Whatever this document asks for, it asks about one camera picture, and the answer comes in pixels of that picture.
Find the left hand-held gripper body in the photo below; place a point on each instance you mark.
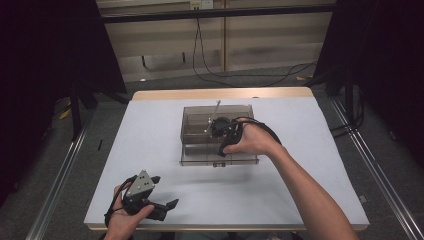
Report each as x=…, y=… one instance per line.
x=141, y=186

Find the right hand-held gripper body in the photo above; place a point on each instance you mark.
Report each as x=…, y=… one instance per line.
x=226, y=131

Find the silver metal rod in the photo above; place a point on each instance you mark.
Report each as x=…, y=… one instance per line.
x=214, y=113

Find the smoky transparent drawer box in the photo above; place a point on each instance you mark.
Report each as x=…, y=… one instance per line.
x=200, y=133

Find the person's right hand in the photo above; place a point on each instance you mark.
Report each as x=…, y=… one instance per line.
x=255, y=141

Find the person's left hand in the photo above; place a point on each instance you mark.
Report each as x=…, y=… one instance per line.
x=121, y=223

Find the white table board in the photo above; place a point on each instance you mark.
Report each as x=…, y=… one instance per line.
x=220, y=93

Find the black horizontal bar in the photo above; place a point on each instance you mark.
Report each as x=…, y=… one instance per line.
x=216, y=13

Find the dark curtain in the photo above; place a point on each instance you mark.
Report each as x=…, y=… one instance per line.
x=50, y=50
x=383, y=50

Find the metal floor rail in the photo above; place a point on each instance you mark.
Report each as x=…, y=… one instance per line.
x=380, y=180
x=56, y=186

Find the white wall socket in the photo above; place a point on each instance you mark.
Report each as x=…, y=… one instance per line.
x=201, y=4

